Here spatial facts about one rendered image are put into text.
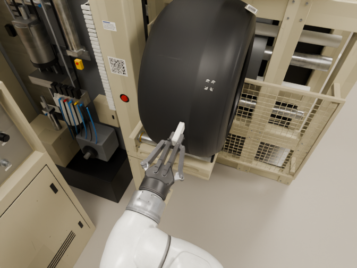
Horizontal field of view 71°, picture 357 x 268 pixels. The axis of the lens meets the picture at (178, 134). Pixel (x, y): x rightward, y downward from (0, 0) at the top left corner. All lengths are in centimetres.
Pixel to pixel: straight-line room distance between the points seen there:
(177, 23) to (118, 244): 60
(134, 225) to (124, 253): 6
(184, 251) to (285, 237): 145
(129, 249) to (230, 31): 61
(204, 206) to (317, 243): 80
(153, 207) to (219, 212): 137
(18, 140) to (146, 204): 72
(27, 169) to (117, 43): 64
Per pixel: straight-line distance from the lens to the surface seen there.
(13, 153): 120
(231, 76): 74
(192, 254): 63
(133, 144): 114
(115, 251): 61
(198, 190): 204
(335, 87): 151
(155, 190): 64
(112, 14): 93
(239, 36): 78
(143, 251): 60
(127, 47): 96
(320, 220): 218
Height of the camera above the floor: 178
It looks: 48 degrees down
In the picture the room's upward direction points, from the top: straight up
